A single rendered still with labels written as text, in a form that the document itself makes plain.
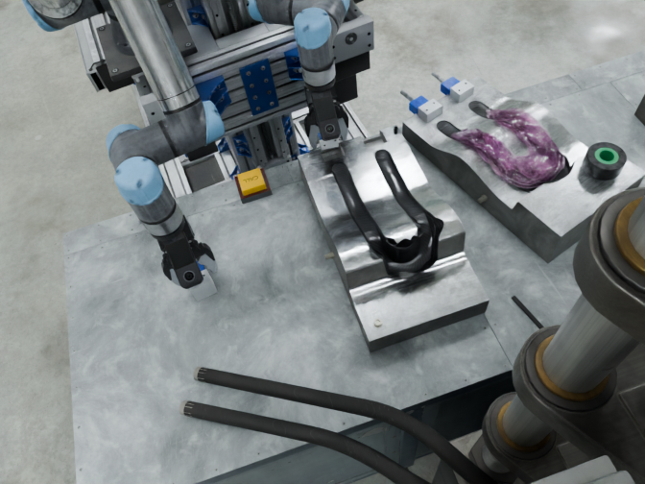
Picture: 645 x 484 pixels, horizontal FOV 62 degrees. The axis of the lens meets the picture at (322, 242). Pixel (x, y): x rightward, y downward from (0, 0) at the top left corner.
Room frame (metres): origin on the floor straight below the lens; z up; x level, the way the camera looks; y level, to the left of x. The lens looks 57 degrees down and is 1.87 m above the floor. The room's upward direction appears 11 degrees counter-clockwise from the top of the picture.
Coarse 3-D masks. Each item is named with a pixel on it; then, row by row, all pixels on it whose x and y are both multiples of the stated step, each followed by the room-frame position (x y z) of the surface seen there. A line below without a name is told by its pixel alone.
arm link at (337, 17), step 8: (296, 0) 1.09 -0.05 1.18; (304, 0) 1.08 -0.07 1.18; (312, 0) 1.07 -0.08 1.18; (320, 0) 1.06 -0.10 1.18; (328, 0) 1.06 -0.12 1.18; (336, 0) 1.06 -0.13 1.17; (344, 0) 1.07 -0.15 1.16; (296, 8) 1.08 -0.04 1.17; (304, 8) 1.07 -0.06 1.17; (320, 8) 1.04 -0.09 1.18; (328, 8) 1.04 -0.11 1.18; (336, 8) 1.04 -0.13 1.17; (344, 8) 1.06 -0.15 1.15; (336, 16) 1.02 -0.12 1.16; (344, 16) 1.05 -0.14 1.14; (336, 24) 1.01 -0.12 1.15
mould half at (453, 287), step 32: (320, 160) 0.87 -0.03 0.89; (352, 160) 0.85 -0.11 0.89; (416, 160) 0.82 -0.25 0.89; (320, 192) 0.78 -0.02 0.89; (384, 192) 0.75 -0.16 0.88; (416, 192) 0.73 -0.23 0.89; (320, 224) 0.75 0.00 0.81; (352, 224) 0.67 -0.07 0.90; (384, 224) 0.64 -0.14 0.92; (448, 224) 0.60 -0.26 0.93; (352, 256) 0.56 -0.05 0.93; (448, 256) 0.56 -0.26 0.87; (352, 288) 0.53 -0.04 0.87; (384, 288) 0.52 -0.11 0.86; (416, 288) 0.50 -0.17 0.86; (448, 288) 0.49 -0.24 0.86; (480, 288) 0.47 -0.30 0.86; (384, 320) 0.45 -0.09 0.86; (416, 320) 0.43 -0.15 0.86; (448, 320) 0.43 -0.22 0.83
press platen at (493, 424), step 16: (496, 400) 0.21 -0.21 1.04; (512, 400) 0.20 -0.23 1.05; (496, 416) 0.18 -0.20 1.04; (496, 432) 0.16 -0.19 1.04; (496, 448) 0.14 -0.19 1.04; (512, 448) 0.13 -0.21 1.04; (528, 448) 0.13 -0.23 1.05; (544, 448) 0.13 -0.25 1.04; (560, 448) 0.12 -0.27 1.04; (576, 448) 0.12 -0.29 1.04; (512, 464) 0.12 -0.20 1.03; (528, 464) 0.11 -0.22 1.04; (544, 464) 0.11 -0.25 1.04; (560, 464) 0.10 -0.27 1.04; (576, 464) 0.10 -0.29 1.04; (528, 480) 0.09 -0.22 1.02
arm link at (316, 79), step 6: (330, 66) 0.96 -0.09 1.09; (300, 72) 0.98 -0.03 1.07; (306, 72) 0.96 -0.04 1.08; (312, 72) 0.95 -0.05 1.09; (318, 72) 0.95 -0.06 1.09; (324, 72) 0.95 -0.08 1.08; (330, 72) 0.95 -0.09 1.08; (306, 78) 0.96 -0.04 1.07; (312, 78) 0.95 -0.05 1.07; (318, 78) 0.95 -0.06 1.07; (324, 78) 0.95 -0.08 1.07; (330, 78) 0.95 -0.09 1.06; (312, 84) 0.95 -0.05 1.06; (318, 84) 0.95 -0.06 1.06; (324, 84) 0.95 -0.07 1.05
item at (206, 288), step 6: (198, 264) 0.68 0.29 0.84; (204, 270) 0.65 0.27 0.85; (204, 276) 0.64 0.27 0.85; (204, 282) 0.62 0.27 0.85; (210, 282) 0.62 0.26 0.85; (192, 288) 0.61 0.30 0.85; (198, 288) 0.61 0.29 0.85; (204, 288) 0.62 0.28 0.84; (210, 288) 0.62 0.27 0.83; (198, 294) 0.61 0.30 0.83; (204, 294) 0.62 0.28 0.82; (210, 294) 0.62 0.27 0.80; (198, 300) 0.61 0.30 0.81
